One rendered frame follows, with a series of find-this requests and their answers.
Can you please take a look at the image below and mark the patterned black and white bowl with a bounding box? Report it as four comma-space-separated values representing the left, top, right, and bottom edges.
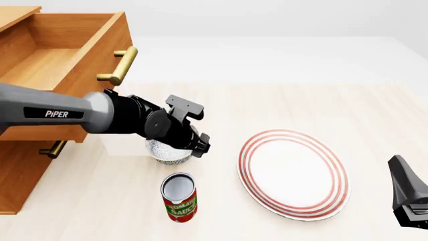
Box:
144, 137, 195, 166

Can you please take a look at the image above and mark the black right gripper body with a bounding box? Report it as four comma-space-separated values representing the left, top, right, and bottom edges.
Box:
392, 202, 428, 231

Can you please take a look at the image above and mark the brass drawer handle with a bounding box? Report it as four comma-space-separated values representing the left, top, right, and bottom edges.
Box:
96, 46, 139, 86
38, 140, 68, 159

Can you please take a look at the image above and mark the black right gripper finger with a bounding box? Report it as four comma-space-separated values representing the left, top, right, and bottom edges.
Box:
387, 155, 428, 210

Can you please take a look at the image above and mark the tomato sauce tin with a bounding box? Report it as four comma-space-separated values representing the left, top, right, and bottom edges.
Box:
160, 171, 199, 224

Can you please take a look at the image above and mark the white plate with red rings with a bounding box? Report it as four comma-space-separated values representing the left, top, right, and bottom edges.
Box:
236, 129, 352, 222

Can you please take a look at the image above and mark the open wooden drawer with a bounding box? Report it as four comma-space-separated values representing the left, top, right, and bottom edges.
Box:
0, 11, 135, 145

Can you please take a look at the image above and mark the wooden cabinet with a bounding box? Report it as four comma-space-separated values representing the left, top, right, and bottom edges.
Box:
0, 6, 68, 216

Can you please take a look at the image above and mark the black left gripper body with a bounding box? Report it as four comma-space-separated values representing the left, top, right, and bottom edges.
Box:
191, 127, 213, 159

